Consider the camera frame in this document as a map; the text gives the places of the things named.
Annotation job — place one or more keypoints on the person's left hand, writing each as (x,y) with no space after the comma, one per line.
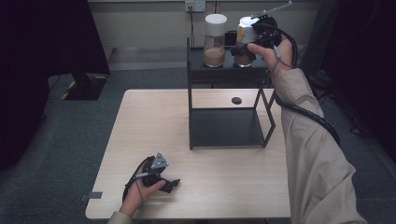
(130,202)

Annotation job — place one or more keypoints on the dark curtain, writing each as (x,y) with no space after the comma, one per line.
(37,62)
(367,62)

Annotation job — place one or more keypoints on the beige wall conduit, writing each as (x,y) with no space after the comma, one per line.
(215,7)

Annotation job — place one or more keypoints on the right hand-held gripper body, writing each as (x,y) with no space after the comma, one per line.
(266,31)

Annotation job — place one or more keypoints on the grey table edge bracket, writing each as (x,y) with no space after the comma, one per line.
(93,195)

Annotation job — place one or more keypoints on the plain white-lid glass jar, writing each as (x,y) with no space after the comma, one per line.
(214,40)

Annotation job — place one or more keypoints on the grey upright panel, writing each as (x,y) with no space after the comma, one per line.
(320,37)

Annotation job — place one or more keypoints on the labelled white-lid glass jar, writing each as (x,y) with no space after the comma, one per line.
(244,34)

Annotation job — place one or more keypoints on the person's right hand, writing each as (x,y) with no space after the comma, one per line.
(275,62)

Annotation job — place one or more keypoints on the white wall socket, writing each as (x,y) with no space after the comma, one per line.
(195,5)

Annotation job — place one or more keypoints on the black metal shelf rack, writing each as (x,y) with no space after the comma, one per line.
(224,126)

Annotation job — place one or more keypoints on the black stand base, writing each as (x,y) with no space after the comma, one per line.
(85,88)

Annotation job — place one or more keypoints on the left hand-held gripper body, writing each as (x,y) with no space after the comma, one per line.
(159,161)

